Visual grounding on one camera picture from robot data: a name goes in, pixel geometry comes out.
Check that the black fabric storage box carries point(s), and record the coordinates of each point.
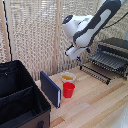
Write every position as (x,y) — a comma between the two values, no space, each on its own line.
(16,96)

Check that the red plastic cup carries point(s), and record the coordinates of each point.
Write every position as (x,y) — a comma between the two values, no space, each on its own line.
(68,90)

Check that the white bowl with yellow food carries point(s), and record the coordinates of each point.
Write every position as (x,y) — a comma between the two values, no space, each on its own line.
(68,77)

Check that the dark blue book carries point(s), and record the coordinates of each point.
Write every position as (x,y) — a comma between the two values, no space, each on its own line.
(50,88)

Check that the open oven door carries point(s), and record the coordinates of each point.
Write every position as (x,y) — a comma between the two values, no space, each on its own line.
(95,74)

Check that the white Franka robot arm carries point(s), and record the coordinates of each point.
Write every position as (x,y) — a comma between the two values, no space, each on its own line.
(90,23)

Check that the black vertical pole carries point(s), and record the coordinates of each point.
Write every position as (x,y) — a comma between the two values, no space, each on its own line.
(7,30)

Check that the woven bamboo screen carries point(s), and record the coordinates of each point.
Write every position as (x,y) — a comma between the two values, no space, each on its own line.
(30,33)

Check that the black dish rack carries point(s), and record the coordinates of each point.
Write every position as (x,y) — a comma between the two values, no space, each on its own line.
(115,43)

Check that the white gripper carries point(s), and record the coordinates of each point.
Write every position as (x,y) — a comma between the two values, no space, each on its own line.
(75,51)

